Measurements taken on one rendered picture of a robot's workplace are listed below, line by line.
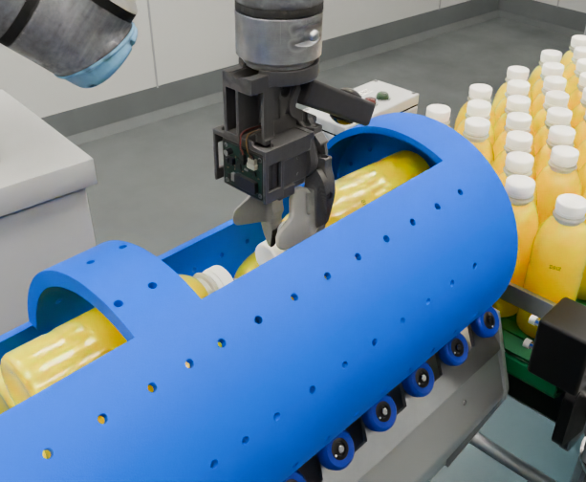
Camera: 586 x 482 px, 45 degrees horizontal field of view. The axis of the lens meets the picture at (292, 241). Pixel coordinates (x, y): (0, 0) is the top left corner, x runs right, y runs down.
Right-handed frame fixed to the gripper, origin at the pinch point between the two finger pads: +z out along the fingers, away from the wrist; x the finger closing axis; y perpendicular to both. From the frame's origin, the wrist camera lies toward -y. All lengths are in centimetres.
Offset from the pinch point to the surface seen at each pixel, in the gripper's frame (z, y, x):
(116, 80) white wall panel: 90, -144, -267
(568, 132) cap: 4, -57, 3
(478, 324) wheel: 19.1, -24.3, 10.6
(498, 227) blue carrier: 0.8, -19.3, 13.1
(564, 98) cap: 4, -69, -3
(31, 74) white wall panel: 77, -102, -271
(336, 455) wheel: 20.0, 4.5, 11.3
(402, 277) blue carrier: -0.3, -2.6, 12.3
